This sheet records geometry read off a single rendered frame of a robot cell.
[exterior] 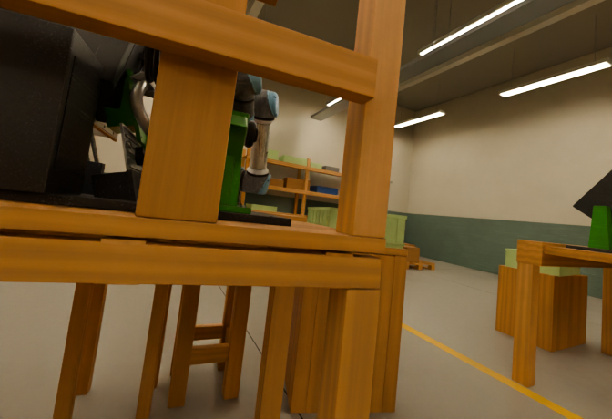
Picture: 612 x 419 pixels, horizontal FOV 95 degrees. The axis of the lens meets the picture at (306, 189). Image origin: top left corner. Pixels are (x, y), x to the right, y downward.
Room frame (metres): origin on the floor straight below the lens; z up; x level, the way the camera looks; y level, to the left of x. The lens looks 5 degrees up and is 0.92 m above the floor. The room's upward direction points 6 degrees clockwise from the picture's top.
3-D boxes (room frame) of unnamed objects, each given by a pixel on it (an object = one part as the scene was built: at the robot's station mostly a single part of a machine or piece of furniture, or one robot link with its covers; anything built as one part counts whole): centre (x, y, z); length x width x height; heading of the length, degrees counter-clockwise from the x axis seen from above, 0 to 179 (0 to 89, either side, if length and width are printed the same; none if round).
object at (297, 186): (6.85, 0.10, 1.12); 3.01 x 0.54 x 2.23; 117
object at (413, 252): (6.48, -2.32, 0.22); 1.20 x 0.81 x 0.44; 22
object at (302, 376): (1.74, -0.24, 0.39); 0.68 x 0.52 x 0.79; 9
